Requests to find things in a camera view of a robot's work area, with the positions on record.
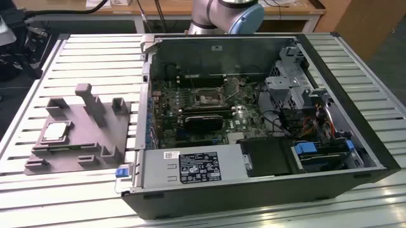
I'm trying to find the CPU socket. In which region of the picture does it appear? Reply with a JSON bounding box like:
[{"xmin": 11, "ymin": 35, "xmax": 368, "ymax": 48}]
[{"xmin": 192, "ymin": 88, "xmax": 228, "ymax": 106}]

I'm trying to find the hard disk in blue carrier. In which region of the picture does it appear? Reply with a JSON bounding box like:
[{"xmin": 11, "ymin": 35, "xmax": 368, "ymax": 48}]
[{"xmin": 291, "ymin": 140, "xmax": 358, "ymax": 173}]

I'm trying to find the black graphics card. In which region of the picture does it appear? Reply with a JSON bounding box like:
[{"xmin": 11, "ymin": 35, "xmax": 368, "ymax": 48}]
[{"xmin": 181, "ymin": 114, "xmax": 226, "ymax": 133}]

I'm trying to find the green motherboard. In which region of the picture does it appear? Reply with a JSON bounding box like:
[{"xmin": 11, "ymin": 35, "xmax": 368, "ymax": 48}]
[{"xmin": 148, "ymin": 76, "xmax": 270, "ymax": 150}]

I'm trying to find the black open PC case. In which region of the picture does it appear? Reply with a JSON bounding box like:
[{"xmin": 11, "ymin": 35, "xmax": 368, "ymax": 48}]
[{"xmin": 120, "ymin": 32, "xmax": 401, "ymax": 220}]

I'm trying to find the silver metal drive cage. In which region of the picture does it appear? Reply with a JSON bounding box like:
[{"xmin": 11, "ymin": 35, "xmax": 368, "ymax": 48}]
[{"xmin": 264, "ymin": 59, "xmax": 319, "ymax": 112}]

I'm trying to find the blue case release handle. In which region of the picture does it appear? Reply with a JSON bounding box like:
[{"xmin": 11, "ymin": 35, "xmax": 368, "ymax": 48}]
[{"xmin": 115, "ymin": 167, "xmax": 132, "ymax": 179}]

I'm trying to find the silver CPU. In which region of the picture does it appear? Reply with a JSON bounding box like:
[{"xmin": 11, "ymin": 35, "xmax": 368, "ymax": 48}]
[{"xmin": 43, "ymin": 122, "xmax": 72, "ymax": 143}]

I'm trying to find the grey parts rack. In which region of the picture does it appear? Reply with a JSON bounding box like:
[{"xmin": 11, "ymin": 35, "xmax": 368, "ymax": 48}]
[{"xmin": 24, "ymin": 83, "xmax": 132, "ymax": 176}]

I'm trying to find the silver power supply black label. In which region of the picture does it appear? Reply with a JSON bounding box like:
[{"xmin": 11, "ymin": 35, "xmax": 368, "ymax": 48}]
[{"xmin": 135, "ymin": 143, "xmax": 248, "ymax": 190}]

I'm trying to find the black plastic shroud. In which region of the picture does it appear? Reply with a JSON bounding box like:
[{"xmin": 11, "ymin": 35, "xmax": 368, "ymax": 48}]
[{"xmin": 236, "ymin": 137, "xmax": 298, "ymax": 178}]

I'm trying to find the grey plastic drive bracket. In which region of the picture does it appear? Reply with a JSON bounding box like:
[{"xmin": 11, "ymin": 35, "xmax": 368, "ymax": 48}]
[{"xmin": 279, "ymin": 46, "xmax": 310, "ymax": 68}]

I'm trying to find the metal socket cover frame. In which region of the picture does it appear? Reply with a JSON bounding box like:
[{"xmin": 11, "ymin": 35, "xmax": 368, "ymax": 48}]
[{"xmin": 223, "ymin": 77, "xmax": 243, "ymax": 95}]

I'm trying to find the wooden desk white frame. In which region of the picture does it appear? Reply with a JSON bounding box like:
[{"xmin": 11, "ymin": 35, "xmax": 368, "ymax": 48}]
[{"xmin": 0, "ymin": 0, "xmax": 327, "ymax": 34}]

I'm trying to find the black camera cable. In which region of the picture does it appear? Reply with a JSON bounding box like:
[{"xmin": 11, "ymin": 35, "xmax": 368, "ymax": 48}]
[{"xmin": 24, "ymin": 0, "xmax": 111, "ymax": 19}]

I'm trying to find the small silver chipset heatsink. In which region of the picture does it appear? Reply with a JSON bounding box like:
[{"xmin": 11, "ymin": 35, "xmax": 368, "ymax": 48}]
[{"xmin": 227, "ymin": 132, "xmax": 247, "ymax": 143}]

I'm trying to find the orange yellow wire bundle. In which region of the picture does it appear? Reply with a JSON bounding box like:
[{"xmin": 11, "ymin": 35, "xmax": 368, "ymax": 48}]
[{"xmin": 300, "ymin": 117, "xmax": 338, "ymax": 140}]

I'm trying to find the black internal cable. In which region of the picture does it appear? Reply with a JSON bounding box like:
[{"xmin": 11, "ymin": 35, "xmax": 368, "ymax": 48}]
[{"xmin": 262, "ymin": 110, "xmax": 299, "ymax": 139}]

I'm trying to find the wooden cabinet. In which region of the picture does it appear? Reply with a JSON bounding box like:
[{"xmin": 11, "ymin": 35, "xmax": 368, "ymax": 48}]
[{"xmin": 316, "ymin": 0, "xmax": 406, "ymax": 62}]

